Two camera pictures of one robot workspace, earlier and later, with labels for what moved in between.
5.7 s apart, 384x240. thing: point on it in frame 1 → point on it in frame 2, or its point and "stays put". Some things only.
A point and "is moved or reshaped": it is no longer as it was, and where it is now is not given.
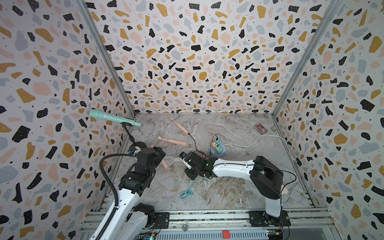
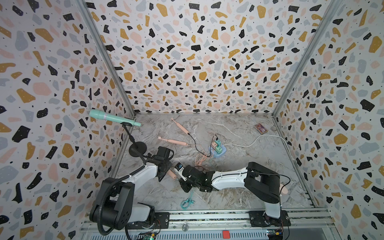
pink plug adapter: [213, 145] stays put
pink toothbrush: [180, 127] stays put
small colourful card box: [260, 128] stays put
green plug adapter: [218, 150] stays put
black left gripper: [158, 157] → [170, 164]
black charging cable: [211, 144] stays put
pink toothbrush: [174, 141] stays put
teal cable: [189, 192] is moved or reshaped
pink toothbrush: [165, 165] is moved or reshaped
